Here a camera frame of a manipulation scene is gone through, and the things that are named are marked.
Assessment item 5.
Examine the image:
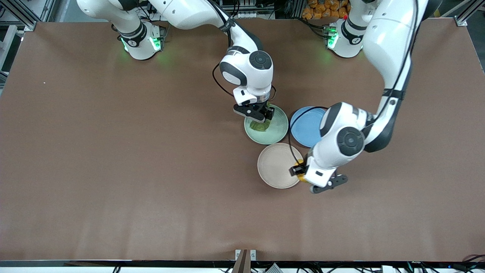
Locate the green lettuce leaf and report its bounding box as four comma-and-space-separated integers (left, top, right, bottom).
250, 114, 272, 132

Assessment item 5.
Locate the mint green round plate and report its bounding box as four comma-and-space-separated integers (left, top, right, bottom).
244, 104, 289, 145

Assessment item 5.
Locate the beige round plate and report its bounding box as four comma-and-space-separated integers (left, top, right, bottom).
257, 143, 304, 189

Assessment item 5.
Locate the blue round plate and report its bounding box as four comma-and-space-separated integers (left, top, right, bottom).
290, 106, 329, 148

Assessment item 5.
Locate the brown wooden strip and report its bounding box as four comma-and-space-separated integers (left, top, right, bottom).
232, 249, 249, 273

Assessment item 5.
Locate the bag of orange items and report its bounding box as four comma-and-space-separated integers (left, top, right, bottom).
302, 0, 350, 20

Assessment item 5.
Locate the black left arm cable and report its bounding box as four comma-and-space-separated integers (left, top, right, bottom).
288, 107, 331, 167

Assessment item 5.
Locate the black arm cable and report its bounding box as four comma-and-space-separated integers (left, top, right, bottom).
288, 107, 331, 167
207, 0, 237, 98

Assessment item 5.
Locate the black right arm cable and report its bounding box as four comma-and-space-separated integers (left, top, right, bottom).
207, 0, 237, 98

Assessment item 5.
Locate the silver metal table bracket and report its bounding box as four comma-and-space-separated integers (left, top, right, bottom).
235, 249, 257, 262

